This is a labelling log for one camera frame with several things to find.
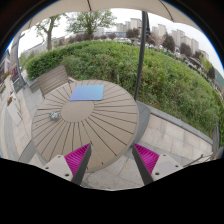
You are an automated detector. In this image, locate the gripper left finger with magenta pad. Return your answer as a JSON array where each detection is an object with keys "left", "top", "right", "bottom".
[{"left": 43, "top": 143, "right": 91, "bottom": 186}]

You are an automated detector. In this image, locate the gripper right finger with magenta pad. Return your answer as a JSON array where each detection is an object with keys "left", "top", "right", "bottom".
[{"left": 132, "top": 143, "right": 183, "bottom": 185}]

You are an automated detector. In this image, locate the small computer mouse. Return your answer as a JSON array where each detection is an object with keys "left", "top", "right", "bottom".
[{"left": 49, "top": 112, "right": 59, "bottom": 120}]

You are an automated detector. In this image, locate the blue mouse pad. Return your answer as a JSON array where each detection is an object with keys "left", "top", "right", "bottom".
[{"left": 69, "top": 85, "right": 104, "bottom": 101}]

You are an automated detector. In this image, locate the round slatted patio table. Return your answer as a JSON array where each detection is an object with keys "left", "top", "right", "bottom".
[{"left": 31, "top": 80, "right": 139, "bottom": 172}]

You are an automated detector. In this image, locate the white planter box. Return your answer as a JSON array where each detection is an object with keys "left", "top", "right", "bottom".
[{"left": 7, "top": 97, "right": 22, "bottom": 125}]

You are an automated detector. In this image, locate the green hedge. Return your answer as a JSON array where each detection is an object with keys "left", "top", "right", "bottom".
[{"left": 25, "top": 41, "right": 224, "bottom": 145}]

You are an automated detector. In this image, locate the grey slatted patio chair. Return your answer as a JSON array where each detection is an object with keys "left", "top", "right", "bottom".
[{"left": 37, "top": 65, "right": 73, "bottom": 97}]

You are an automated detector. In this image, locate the dark umbrella pole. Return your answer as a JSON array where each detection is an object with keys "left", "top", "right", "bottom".
[{"left": 134, "top": 11, "right": 150, "bottom": 100}]

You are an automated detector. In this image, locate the tall tree behind hedge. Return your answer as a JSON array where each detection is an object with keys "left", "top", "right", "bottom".
[{"left": 66, "top": 9, "right": 116, "bottom": 40}]

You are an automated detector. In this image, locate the beige patio umbrella canopy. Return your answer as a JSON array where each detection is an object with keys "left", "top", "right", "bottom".
[{"left": 23, "top": 0, "right": 200, "bottom": 30}]

